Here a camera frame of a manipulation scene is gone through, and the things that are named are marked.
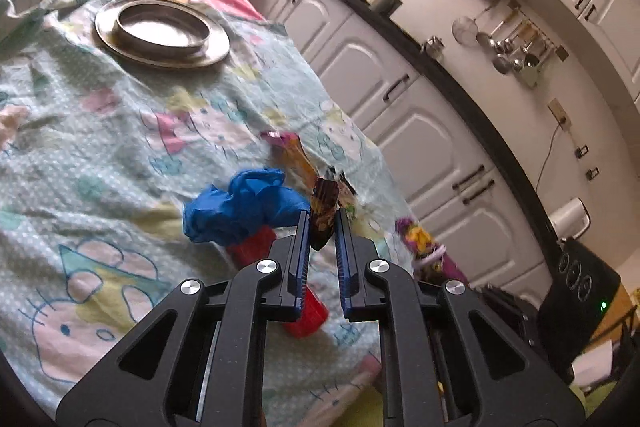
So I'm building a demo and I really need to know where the purple snack wrapper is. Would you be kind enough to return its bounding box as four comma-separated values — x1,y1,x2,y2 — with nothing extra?
395,217,469,285

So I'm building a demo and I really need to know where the red cylindrical cup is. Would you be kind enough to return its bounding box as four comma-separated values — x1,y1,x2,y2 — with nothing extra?
226,225,331,339

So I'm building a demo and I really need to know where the blue plastic bag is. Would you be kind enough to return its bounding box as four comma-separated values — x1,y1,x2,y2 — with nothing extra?
182,168,310,246

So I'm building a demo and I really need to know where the brown snack wrapper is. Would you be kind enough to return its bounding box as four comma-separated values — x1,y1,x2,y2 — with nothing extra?
309,166,357,251

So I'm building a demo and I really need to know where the white electric kettle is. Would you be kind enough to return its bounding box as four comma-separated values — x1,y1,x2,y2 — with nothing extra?
549,197,591,239

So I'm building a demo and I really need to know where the hello kitty green blanket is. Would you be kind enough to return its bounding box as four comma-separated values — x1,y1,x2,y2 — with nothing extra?
1,0,410,413

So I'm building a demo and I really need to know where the small steel teapot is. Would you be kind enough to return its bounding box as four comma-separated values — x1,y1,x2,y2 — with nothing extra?
421,36,445,63

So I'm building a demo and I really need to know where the orange snack wrapper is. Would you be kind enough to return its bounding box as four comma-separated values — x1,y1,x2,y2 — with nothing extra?
260,130,319,190

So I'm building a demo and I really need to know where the dark metal canister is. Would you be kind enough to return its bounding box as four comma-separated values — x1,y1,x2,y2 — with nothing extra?
370,0,402,18

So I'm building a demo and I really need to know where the metal plate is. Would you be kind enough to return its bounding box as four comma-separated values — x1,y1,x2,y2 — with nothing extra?
93,0,231,70

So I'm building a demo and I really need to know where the metal bowl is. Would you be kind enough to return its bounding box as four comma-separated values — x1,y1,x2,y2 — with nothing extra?
115,1,210,58

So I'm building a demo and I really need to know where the hanging wire strainer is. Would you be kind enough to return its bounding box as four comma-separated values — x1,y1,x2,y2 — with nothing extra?
451,16,478,48

